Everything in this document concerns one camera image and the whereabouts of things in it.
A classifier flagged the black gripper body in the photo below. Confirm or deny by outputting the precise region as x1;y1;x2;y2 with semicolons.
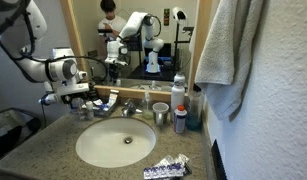
60;92;94;106

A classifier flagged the clear plastic tube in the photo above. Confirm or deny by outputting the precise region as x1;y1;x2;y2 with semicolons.
85;100;95;121

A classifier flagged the white oval sink basin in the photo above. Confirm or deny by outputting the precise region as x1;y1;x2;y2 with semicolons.
75;116;158;169

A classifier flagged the clear soap pump bottle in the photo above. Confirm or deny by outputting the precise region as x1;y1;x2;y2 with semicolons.
141;90;154;120

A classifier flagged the tall white bottle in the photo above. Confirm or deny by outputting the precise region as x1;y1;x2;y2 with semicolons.
169;79;187;123

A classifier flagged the blue mouthwash bottle, black cap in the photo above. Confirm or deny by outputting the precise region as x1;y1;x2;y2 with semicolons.
185;84;204;132

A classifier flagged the toiletry tray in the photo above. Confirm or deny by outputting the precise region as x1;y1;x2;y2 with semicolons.
92;99;120;118

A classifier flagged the white toothpaste tube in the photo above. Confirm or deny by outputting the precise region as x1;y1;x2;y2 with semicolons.
105;88;120;108

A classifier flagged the chrome faucet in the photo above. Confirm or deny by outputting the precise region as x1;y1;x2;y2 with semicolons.
120;98;143;119

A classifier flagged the black bin with white liner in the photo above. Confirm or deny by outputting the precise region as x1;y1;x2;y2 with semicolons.
0;107;42;163

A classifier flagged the clear plastic cup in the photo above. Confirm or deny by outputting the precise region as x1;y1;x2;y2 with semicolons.
151;101;170;126

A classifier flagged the white can with orange cap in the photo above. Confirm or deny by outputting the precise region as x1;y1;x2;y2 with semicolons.
173;104;188;135

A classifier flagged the purple-printed blister pack strip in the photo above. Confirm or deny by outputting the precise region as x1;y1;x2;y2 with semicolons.
142;162;186;180

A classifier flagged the clear blister pack strip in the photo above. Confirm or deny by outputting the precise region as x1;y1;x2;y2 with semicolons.
158;153;191;168

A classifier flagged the grey hanging towel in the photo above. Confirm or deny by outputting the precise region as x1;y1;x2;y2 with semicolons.
194;0;266;122

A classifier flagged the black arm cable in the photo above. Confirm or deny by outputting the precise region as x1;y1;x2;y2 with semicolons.
0;0;109;85

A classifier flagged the wood-framed wall mirror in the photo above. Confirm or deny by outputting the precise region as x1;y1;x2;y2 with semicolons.
59;0;215;103

